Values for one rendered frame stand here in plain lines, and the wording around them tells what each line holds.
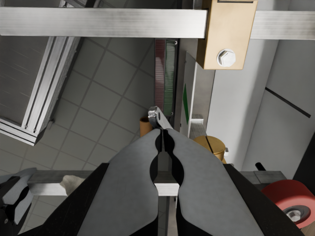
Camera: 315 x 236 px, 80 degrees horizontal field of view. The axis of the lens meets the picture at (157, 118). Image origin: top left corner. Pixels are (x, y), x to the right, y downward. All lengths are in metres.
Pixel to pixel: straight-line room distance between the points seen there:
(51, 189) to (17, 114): 0.87
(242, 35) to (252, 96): 0.32
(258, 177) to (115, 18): 0.33
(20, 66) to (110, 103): 0.48
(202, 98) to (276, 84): 0.19
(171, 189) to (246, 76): 0.34
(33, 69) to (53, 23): 0.80
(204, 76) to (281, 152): 0.25
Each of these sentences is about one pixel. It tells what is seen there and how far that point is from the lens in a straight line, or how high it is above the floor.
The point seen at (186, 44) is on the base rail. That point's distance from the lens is 0.39.
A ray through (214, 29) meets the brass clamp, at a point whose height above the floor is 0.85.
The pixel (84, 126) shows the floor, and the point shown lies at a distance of 1.35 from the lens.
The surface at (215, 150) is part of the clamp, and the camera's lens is 0.30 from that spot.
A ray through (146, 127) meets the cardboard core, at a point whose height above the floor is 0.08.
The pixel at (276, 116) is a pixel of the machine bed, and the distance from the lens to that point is 0.52.
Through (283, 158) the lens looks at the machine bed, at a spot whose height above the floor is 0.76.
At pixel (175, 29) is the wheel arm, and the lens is 0.24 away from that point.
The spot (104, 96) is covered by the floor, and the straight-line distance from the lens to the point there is 1.21.
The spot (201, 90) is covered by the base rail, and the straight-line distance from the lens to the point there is 0.42.
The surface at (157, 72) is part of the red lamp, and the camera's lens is 0.40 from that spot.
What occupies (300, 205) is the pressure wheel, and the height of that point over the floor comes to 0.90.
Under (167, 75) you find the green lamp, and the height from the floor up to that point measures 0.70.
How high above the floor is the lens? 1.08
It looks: 62 degrees down
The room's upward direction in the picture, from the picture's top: 179 degrees clockwise
